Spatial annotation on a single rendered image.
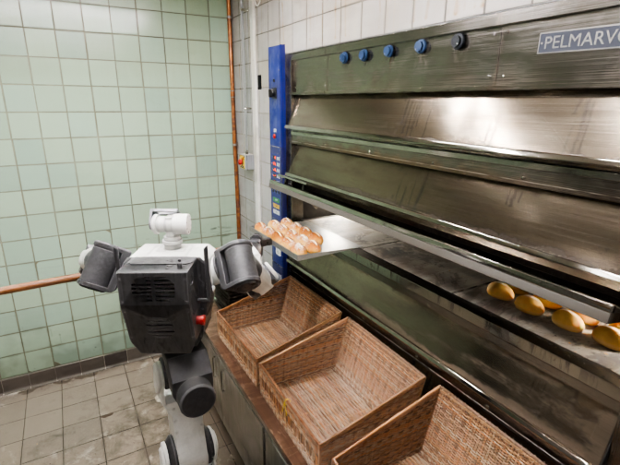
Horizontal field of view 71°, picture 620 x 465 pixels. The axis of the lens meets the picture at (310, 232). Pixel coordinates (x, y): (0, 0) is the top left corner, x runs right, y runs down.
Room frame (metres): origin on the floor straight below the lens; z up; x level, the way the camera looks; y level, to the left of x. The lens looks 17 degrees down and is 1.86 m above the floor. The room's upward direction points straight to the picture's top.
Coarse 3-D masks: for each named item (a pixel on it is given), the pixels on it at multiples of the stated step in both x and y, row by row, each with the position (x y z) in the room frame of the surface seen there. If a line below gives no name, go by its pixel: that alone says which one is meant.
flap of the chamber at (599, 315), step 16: (288, 192) 2.19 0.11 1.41; (352, 208) 1.91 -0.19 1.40; (368, 224) 1.60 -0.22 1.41; (400, 224) 1.65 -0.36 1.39; (400, 240) 1.43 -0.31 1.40; (416, 240) 1.37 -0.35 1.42; (448, 240) 1.46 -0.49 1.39; (448, 256) 1.24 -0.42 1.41; (496, 256) 1.30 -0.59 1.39; (480, 272) 1.14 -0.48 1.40; (496, 272) 1.10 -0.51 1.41; (528, 272) 1.14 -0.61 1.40; (544, 272) 1.18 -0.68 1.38; (528, 288) 1.01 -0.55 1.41; (544, 288) 0.98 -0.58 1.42; (576, 288) 1.04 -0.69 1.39; (560, 304) 0.94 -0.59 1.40; (576, 304) 0.91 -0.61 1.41; (608, 320) 0.85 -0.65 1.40
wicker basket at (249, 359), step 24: (288, 288) 2.40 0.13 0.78; (240, 312) 2.25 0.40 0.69; (264, 312) 2.33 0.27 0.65; (288, 312) 2.33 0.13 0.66; (312, 312) 2.15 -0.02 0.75; (336, 312) 1.99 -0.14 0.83; (240, 336) 2.17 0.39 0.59; (264, 336) 2.17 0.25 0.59; (288, 336) 2.17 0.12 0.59; (240, 360) 1.90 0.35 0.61; (264, 360) 1.75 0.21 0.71
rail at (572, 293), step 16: (304, 192) 2.05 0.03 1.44; (336, 208) 1.80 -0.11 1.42; (384, 224) 1.52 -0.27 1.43; (432, 240) 1.31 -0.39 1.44; (464, 256) 1.20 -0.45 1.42; (480, 256) 1.15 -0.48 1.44; (512, 272) 1.06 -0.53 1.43; (560, 288) 0.95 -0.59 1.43; (592, 304) 0.88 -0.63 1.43; (608, 304) 0.86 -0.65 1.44
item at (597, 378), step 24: (384, 264) 1.77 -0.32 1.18; (408, 288) 1.59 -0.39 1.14; (432, 288) 1.52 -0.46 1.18; (456, 312) 1.38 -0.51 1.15; (480, 312) 1.32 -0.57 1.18; (504, 336) 1.21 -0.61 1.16; (528, 336) 1.17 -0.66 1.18; (552, 360) 1.07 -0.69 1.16; (576, 360) 1.04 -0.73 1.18; (600, 384) 0.96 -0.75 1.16
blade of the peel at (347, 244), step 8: (304, 224) 2.38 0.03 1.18; (312, 224) 2.38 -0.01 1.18; (256, 232) 2.20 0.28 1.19; (320, 232) 2.22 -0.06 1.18; (328, 232) 2.22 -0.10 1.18; (272, 240) 2.03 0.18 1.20; (328, 240) 2.10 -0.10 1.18; (336, 240) 2.09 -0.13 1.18; (344, 240) 2.09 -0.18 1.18; (280, 248) 1.95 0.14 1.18; (328, 248) 1.97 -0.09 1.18; (336, 248) 1.97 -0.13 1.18; (344, 248) 1.97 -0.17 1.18; (352, 248) 1.97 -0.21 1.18; (296, 256) 1.82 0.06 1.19; (304, 256) 1.83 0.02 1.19; (312, 256) 1.85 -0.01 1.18
